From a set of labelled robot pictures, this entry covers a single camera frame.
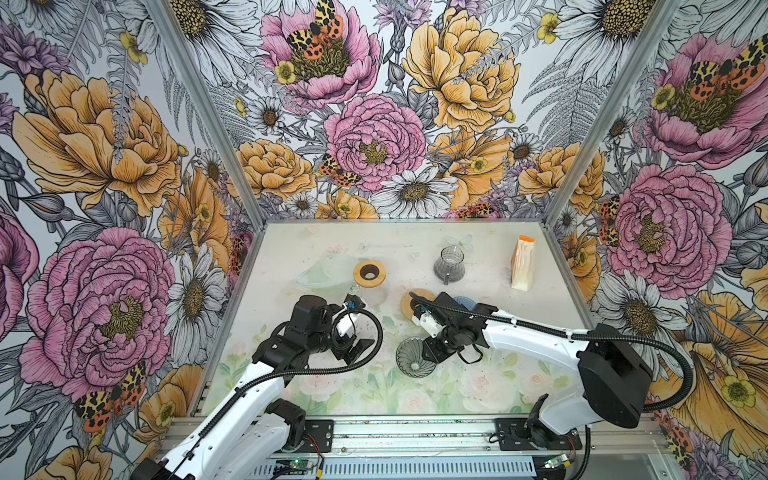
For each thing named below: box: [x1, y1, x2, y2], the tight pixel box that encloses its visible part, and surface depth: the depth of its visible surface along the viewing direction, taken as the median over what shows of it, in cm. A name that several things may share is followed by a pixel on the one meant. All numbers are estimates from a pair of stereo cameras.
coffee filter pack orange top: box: [511, 235, 537, 292], surface depth 102 cm
